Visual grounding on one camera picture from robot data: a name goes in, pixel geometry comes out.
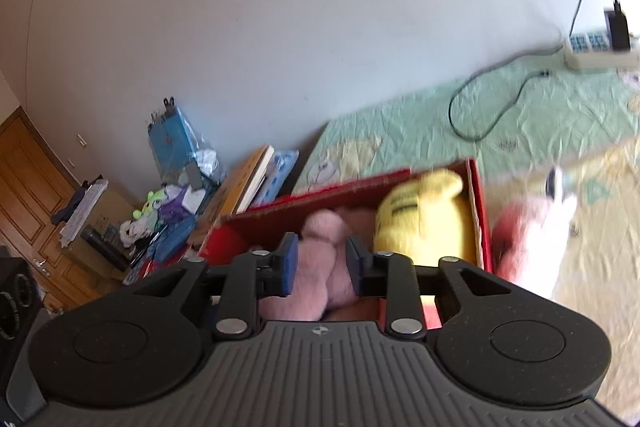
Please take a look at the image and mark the printed green yellow bedsheet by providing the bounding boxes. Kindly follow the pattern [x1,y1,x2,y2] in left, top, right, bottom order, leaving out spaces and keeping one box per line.
[291,54,640,420]

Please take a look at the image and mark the wooden door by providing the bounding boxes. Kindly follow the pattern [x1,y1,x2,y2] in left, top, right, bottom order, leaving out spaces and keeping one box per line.
[0,106,122,314]

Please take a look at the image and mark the green purple plush toy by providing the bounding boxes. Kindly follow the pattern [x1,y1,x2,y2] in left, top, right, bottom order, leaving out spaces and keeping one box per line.
[132,183,202,229]

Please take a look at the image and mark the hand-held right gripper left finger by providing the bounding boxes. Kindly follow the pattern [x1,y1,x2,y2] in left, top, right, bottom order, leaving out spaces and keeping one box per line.
[131,232,300,342]

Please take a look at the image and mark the blue case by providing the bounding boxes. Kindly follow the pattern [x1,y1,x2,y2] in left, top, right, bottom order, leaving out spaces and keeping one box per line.
[149,216,197,264]

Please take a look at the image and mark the blue plastic bag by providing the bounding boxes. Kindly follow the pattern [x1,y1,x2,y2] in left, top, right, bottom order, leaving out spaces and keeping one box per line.
[147,96,222,188]

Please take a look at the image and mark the blue patterned book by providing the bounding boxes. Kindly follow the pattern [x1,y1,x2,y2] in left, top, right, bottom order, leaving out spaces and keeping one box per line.
[254,149,301,206]

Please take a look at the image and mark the white power strip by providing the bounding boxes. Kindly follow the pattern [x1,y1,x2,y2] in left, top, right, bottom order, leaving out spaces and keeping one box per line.
[563,32,640,74]

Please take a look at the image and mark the pink plush bear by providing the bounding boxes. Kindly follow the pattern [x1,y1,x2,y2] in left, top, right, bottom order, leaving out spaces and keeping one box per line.
[257,206,382,323]

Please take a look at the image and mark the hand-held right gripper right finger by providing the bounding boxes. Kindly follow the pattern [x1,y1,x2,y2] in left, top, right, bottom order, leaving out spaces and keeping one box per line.
[346,234,511,341]

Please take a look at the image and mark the orange book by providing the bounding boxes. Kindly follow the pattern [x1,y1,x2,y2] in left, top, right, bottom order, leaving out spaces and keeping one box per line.
[199,145,276,234]

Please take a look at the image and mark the black cable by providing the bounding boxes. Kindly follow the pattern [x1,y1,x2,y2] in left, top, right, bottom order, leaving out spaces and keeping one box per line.
[448,69,554,142]

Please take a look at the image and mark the red cardboard box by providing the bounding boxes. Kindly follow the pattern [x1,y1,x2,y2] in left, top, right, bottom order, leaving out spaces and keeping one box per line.
[192,158,497,324]

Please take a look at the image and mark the black charger adapter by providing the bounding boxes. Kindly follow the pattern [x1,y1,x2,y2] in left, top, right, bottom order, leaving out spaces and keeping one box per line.
[603,1,633,54]

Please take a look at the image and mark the yellow plush toy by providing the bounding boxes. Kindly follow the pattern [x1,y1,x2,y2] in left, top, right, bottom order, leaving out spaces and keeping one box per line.
[373,170,477,267]

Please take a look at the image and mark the dark speaker box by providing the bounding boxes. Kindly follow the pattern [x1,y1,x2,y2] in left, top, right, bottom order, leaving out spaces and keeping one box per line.
[0,256,51,415]

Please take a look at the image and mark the white plush rabbit blue ears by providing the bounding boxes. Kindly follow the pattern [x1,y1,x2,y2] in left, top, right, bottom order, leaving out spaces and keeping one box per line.
[492,166,582,295]

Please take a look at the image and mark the grey cloth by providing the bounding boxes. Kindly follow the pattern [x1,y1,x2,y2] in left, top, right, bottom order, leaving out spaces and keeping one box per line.
[50,177,110,249]

